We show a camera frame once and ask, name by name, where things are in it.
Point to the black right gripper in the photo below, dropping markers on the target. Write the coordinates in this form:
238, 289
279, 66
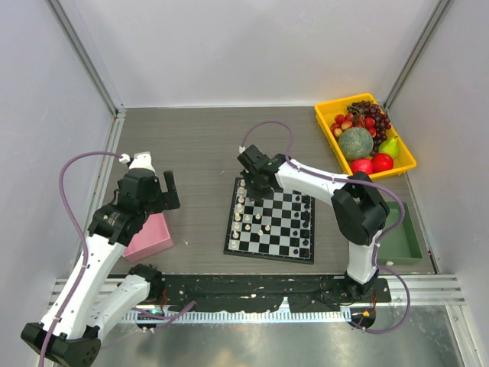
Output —
254, 195

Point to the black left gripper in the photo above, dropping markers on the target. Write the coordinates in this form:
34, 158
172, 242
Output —
166, 200

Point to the black and white chessboard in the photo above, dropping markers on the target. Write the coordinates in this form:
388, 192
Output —
278, 227

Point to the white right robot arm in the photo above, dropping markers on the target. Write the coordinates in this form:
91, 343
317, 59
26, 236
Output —
360, 210

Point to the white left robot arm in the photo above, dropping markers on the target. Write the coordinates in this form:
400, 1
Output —
71, 333

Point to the pink open box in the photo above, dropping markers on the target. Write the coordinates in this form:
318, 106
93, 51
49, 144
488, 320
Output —
153, 238

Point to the yellow fruit tray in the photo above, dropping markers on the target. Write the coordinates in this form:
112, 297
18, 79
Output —
325, 114

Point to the green melon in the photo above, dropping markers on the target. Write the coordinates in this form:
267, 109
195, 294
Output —
355, 143

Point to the red apple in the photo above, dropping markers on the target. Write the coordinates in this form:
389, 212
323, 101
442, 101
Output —
382, 162
364, 165

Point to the purple grape bunch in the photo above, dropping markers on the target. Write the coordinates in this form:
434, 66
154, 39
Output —
370, 116

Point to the green pear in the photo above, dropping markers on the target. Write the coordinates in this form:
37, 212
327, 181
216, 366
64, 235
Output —
391, 147

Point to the green empty tray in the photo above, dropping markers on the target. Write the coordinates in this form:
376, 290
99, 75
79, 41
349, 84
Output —
400, 246

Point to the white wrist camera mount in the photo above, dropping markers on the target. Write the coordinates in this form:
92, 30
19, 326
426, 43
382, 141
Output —
141, 160

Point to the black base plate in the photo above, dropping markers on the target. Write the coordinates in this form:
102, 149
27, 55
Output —
261, 293

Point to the aluminium frame rail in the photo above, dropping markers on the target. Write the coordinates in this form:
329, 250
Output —
76, 32

